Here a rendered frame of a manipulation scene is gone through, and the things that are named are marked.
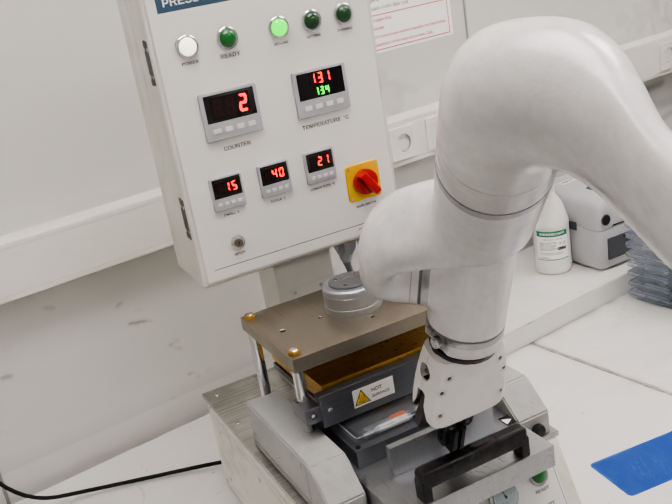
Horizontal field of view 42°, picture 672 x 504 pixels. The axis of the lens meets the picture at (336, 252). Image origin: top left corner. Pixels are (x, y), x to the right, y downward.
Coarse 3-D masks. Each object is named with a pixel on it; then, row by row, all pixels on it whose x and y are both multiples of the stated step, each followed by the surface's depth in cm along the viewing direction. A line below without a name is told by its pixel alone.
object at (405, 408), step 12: (408, 396) 116; (384, 408) 114; (396, 408) 113; (408, 408) 113; (348, 420) 112; (360, 420) 112; (372, 420) 111; (384, 420) 111; (396, 420) 110; (360, 432) 109
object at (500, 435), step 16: (496, 432) 103; (512, 432) 103; (464, 448) 101; (480, 448) 101; (496, 448) 102; (512, 448) 103; (528, 448) 104; (432, 464) 99; (448, 464) 99; (464, 464) 100; (480, 464) 101; (416, 480) 99; (432, 480) 98; (448, 480) 100; (432, 496) 99
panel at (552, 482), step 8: (552, 472) 114; (528, 480) 113; (552, 480) 114; (560, 480) 114; (520, 488) 112; (528, 488) 113; (536, 488) 113; (544, 488) 113; (552, 488) 114; (560, 488) 114; (520, 496) 112; (528, 496) 112; (536, 496) 113; (544, 496) 113; (552, 496) 114; (560, 496) 114
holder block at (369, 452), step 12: (324, 432) 115; (336, 432) 112; (396, 432) 109; (408, 432) 110; (336, 444) 112; (348, 444) 109; (360, 444) 108; (372, 444) 108; (384, 444) 108; (348, 456) 110; (360, 456) 107; (372, 456) 108; (384, 456) 109; (360, 468) 108
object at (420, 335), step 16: (400, 336) 120; (416, 336) 119; (352, 352) 118; (368, 352) 117; (384, 352) 116; (400, 352) 116; (416, 352) 116; (320, 368) 115; (336, 368) 114; (352, 368) 114; (368, 368) 113; (320, 384) 111; (336, 384) 111
